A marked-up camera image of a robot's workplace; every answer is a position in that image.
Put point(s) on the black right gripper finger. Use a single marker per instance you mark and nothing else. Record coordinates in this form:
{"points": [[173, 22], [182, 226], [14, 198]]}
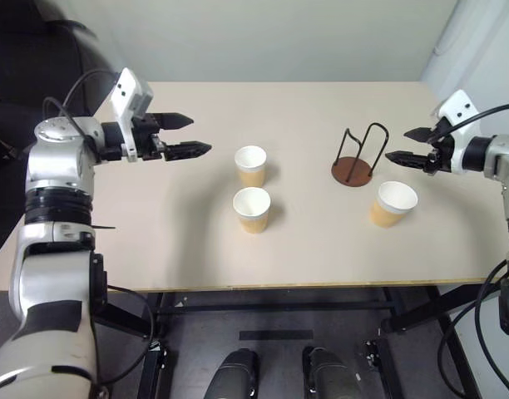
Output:
{"points": [[406, 159], [420, 134]]}

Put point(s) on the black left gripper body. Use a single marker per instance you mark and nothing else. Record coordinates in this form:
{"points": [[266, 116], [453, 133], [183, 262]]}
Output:
{"points": [[148, 137]]}

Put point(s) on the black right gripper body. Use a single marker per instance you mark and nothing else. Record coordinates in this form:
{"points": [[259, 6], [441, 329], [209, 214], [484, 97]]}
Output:
{"points": [[441, 156]]}

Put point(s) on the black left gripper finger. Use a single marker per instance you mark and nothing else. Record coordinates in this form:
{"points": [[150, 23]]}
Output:
{"points": [[175, 120], [188, 149]]}

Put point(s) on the brown paper cup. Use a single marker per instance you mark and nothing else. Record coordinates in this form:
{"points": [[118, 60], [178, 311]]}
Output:
{"points": [[391, 205], [251, 210], [250, 166]]}

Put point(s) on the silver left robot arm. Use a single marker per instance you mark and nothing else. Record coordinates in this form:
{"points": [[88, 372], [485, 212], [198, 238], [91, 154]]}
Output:
{"points": [[50, 166]]}

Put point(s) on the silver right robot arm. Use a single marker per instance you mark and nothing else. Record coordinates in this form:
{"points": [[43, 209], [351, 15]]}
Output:
{"points": [[502, 158]]}

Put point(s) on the black office chair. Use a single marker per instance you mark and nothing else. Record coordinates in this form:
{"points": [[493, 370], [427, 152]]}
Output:
{"points": [[30, 62]]}

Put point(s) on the white box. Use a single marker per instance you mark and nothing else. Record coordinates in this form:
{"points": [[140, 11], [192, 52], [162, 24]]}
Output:
{"points": [[479, 357]]}

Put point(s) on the black tape strip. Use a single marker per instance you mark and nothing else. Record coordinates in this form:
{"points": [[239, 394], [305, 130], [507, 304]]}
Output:
{"points": [[275, 335]]}

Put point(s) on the dark grey rounded shell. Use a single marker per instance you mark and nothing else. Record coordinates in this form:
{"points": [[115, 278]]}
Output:
{"points": [[331, 374], [233, 374]]}

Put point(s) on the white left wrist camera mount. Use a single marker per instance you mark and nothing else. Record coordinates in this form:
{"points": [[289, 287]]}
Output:
{"points": [[127, 95]]}

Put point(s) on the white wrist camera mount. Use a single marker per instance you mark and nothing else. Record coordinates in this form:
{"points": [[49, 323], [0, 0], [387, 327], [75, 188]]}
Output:
{"points": [[127, 95], [458, 106]]}

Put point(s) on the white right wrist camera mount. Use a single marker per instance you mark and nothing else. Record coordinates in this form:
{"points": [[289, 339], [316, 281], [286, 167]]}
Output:
{"points": [[458, 106]]}

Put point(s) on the black metal table frame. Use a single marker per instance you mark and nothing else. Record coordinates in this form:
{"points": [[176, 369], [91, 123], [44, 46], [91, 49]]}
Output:
{"points": [[279, 306]]}

